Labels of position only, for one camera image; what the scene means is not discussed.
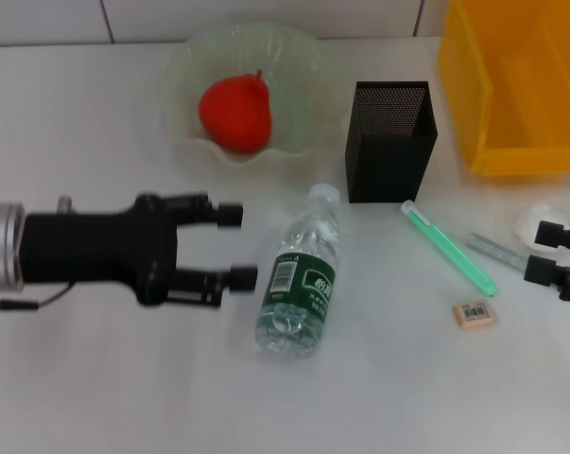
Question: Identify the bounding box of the black mesh pen holder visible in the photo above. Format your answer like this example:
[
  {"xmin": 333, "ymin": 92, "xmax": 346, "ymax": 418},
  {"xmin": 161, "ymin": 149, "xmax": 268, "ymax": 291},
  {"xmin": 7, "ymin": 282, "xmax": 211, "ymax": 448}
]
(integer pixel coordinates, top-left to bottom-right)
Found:
[{"xmin": 344, "ymin": 80, "xmax": 440, "ymax": 204}]

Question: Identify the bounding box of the green glass fruit plate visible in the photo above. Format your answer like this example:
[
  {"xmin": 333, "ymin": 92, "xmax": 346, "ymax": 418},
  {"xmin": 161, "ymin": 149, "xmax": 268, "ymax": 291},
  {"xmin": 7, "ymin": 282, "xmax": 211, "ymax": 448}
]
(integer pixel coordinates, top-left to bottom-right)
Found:
[{"xmin": 161, "ymin": 21, "xmax": 347, "ymax": 166}]

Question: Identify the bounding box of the yellow plastic bin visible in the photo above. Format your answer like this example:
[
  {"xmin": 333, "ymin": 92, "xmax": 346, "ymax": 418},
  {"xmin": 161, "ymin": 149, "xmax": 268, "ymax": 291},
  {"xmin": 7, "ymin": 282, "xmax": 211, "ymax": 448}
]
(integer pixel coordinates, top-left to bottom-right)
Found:
[{"xmin": 436, "ymin": 0, "xmax": 570, "ymax": 177}]

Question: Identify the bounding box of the silver glitter pen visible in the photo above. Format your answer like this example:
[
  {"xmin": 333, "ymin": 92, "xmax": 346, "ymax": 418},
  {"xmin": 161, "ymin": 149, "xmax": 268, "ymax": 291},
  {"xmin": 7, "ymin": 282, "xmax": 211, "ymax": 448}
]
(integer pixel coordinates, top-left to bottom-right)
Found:
[{"xmin": 464, "ymin": 230, "xmax": 531, "ymax": 273}]

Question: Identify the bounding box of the green translucent pen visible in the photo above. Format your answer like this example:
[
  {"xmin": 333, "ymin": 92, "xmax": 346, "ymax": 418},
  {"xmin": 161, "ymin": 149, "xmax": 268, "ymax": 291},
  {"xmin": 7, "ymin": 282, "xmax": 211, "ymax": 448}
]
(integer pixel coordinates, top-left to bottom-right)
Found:
[{"xmin": 400, "ymin": 199, "xmax": 498, "ymax": 298}]

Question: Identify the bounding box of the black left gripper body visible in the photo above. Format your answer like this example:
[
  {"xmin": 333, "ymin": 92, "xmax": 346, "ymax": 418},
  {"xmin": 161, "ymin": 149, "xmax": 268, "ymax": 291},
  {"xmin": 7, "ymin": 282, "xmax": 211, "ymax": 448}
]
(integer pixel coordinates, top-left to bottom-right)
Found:
[{"xmin": 22, "ymin": 192, "xmax": 181, "ymax": 308}]

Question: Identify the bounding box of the orange fruit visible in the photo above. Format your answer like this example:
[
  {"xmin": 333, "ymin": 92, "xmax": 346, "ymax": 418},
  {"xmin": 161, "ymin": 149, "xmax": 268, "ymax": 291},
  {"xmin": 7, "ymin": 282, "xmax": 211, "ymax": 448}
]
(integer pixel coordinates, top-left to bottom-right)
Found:
[{"xmin": 198, "ymin": 69, "xmax": 273, "ymax": 154}]

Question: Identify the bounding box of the white paper ball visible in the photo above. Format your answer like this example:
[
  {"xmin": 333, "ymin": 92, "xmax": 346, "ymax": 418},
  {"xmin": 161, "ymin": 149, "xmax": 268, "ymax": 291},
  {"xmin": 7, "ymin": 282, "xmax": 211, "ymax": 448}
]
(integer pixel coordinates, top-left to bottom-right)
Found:
[{"xmin": 513, "ymin": 201, "xmax": 570, "ymax": 252}]

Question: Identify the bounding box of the beige eraser with barcode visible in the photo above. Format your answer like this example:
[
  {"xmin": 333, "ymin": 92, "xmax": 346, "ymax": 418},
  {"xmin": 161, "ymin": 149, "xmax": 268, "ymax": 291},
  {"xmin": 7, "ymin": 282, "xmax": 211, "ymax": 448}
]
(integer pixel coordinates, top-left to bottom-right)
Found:
[{"xmin": 452, "ymin": 300, "xmax": 498, "ymax": 330}]

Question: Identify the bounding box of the clear green-label water bottle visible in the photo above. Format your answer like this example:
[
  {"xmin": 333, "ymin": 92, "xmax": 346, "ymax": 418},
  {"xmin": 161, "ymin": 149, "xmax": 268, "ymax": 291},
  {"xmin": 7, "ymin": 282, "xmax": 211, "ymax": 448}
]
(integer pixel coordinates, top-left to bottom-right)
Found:
[{"xmin": 254, "ymin": 183, "xmax": 343, "ymax": 363}]

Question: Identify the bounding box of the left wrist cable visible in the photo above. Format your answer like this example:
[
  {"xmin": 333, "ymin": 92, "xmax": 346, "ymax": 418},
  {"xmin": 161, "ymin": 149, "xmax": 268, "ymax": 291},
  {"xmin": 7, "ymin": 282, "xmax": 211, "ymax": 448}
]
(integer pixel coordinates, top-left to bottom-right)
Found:
[{"xmin": 0, "ymin": 282, "xmax": 74, "ymax": 314}]

